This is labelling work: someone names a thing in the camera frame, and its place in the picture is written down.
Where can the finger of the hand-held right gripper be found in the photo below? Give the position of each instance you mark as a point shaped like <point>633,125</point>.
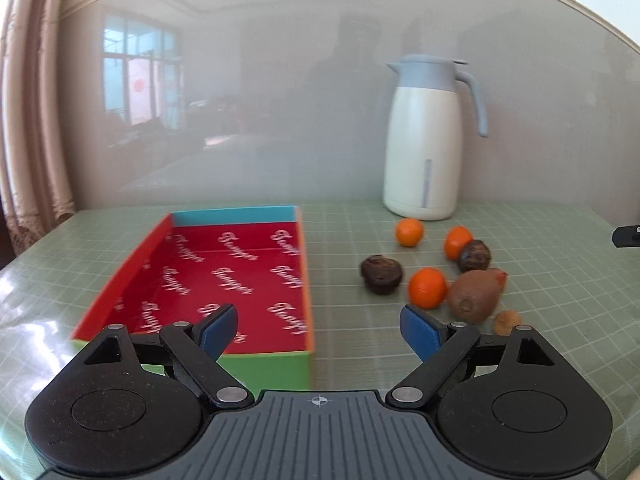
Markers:
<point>629,236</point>

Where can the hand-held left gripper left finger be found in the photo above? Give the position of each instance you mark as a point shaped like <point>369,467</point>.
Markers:
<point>220,328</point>

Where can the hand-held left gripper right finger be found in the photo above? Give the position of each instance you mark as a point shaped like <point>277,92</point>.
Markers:
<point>417,330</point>

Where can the tangerine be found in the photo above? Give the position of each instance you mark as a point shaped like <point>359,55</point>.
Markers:
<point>456,241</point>
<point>410,232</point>
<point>427,288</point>

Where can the brown kiwi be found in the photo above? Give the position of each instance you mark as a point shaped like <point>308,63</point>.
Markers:
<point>472,296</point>

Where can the dark brown round fruit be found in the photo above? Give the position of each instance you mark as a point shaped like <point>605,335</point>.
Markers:
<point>381,274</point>
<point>477,255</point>

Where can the red cardboard box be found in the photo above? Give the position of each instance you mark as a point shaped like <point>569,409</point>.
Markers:
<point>225,260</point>

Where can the small light brown fruit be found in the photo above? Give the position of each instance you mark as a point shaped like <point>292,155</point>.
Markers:
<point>506,321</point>

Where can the green checked tablecloth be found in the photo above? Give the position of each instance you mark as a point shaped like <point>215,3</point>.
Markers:
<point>350,240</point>

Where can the white thermos jug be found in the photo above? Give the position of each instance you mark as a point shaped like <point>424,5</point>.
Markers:
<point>420,150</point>

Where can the beige curtain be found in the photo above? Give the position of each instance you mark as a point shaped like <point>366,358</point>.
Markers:
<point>30,135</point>

